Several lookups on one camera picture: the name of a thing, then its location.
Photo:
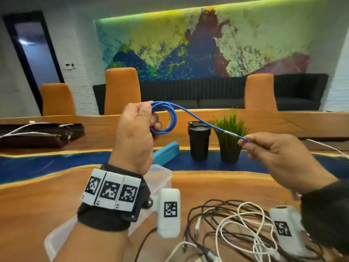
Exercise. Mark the person's right hand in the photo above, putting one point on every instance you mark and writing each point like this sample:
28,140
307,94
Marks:
289,160

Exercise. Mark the person's left hand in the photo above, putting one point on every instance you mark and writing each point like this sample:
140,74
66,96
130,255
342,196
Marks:
133,139

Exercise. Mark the clear plastic organizer box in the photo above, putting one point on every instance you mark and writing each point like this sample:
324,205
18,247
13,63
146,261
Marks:
161,177

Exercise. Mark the person's left forearm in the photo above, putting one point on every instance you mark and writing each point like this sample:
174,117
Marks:
92,245

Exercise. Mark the tall orange chair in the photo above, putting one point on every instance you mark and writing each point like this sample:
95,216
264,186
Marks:
122,92

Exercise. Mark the green potted plant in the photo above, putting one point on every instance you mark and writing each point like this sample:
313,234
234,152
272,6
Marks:
230,150

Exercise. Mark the black cylinder pot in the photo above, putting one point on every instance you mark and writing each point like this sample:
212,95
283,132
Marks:
199,144

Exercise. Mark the black right wristband with marker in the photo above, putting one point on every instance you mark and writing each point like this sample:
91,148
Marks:
327,215

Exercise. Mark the black left wristband with markers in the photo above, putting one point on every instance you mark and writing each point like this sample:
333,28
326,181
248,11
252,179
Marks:
101,218

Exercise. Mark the black sofa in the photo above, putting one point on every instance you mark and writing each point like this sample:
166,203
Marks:
218,92

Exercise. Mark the dark brown leather case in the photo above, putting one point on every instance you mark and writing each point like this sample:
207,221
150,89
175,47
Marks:
32,140

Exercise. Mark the white wall switch panel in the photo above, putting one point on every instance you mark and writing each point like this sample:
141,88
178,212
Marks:
70,66

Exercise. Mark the colourful abstract wall painting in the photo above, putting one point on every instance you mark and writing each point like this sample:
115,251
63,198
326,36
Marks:
163,40

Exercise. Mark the black door frame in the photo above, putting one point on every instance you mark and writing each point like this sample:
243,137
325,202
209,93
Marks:
16,38

